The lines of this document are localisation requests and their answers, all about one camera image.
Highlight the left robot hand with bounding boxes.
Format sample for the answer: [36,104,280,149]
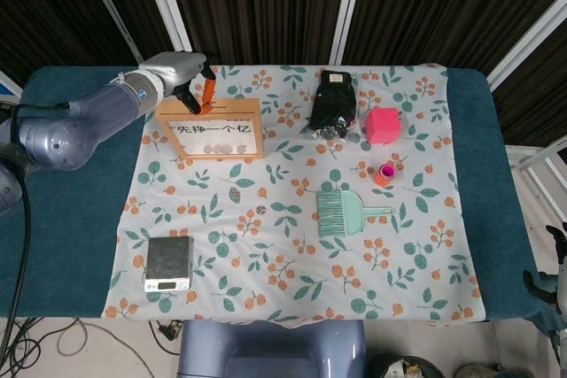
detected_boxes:
[136,50,219,117]

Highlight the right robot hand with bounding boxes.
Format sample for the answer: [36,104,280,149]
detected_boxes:
[522,223,567,306]

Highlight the white metal rack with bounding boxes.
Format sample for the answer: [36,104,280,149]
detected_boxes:
[504,136,567,220]

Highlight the black gloves in plastic bag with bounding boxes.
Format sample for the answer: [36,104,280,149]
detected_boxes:
[308,69,358,141]

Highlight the black trash bin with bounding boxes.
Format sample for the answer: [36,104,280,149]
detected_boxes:
[369,353,448,378]

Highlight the teal table cover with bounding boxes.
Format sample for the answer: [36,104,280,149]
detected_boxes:
[0,66,559,321]

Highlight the white blue box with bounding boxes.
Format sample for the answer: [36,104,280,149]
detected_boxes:
[0,68,23,109]

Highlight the orange cup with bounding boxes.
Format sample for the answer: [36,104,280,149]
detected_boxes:
[373,164,396,186]

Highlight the silver digital scale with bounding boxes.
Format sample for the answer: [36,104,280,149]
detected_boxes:
[144,235,196,294]

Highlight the mint green dustpan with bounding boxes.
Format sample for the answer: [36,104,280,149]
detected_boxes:
[316,189,395,238]

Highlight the mint green brush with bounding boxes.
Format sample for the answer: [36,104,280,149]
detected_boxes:
[315,190,346,237]

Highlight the pink foam cube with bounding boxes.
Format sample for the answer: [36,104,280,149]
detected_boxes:
[364,106,403,145]

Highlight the floral tablecloth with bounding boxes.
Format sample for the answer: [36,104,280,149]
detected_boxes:
[100,63,488,324]

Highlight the black power plug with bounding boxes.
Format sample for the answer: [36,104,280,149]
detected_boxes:
[157,320,183,343]

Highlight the blue-grey robot torso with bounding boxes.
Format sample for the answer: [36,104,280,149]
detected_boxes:
[176,319,369,378]

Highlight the white partition post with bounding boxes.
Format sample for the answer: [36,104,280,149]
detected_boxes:
[136,0,198,66]
[329,0,371,66]
[485,0,567,88]

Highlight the wooden frame money box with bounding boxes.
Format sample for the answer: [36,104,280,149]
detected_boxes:
[156,97,266,161]

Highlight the thin grey partition post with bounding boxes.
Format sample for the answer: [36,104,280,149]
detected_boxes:
[77,0,146,66]

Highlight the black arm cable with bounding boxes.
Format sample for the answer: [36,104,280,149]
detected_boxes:
[0,101,72,352]

